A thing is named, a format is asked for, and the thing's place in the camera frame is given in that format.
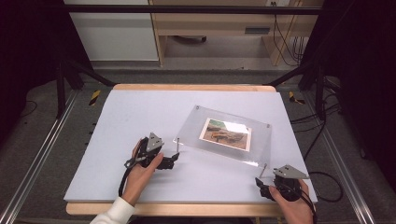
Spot hanging black cables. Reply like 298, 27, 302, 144
270, 1, 308, 67

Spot black horizontal crossbar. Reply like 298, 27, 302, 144
61, 4, 325, 16

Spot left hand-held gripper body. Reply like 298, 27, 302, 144
124, 132, 165, 170

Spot white foam mat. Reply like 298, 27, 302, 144
63, 89, 318, 205

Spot clear acrylic photo frame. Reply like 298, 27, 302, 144
173, 105, 273, 179

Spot looped black floor cable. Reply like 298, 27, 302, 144
303, 119, 345, 203

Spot aluminium floor rail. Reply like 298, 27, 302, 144
0, 90, 79, 224
303, 91, 378, 224

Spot black curtain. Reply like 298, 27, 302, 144
0, 0, 94, 147
306, 0, 396, 194

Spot yellow black floor tape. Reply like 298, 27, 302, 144
88, 89, 103, 107

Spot person's right hand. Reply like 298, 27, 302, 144
268, 179, 316, 224

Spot grey desk label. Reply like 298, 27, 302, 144
244, 26, 272, 35

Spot thin black floor cable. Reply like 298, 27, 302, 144
19, 99, 38, 119

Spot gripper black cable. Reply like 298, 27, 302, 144
275, 181, 318, 224
118, 139, 149, 198

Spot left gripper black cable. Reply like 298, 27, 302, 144
118, 139, 149, 198

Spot wooden table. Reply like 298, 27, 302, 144
65, 83, 318, 218

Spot yellow clamp right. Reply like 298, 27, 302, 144
288, 91, 306, 105

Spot white cabinet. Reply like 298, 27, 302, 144
63, 0, 160, 63

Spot straight black floor cables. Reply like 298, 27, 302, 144
290, 102, 341, 133

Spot person's left hand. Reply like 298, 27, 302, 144
120, 139, 164, 207

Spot painting print card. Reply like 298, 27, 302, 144
199, 118, 252, 153

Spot dark object under desk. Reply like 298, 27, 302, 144
172, 35, 208, 45

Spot light wooden desk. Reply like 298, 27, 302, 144
148, 0, 325, 68

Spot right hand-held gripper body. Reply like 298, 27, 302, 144
273, 163, 310, 202

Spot black metal stand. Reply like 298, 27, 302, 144
266, 60, 329, 121
55, 58, 117, 119

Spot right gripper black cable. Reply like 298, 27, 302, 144
275, 181, 318, 224

